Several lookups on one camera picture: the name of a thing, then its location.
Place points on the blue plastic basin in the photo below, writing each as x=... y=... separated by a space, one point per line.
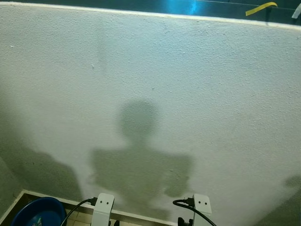
x=37 y=214

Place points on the white tape strip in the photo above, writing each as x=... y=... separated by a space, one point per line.
x=296 y=11

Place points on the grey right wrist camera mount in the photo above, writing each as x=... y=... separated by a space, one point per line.
x=202 y=207

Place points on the yellow tape strip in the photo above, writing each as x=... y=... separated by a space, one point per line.
x=258 y=8

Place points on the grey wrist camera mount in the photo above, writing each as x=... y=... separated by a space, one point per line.
x=202 y=207
x=102 y=207

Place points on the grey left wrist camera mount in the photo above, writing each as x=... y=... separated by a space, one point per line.
x=102 y=207

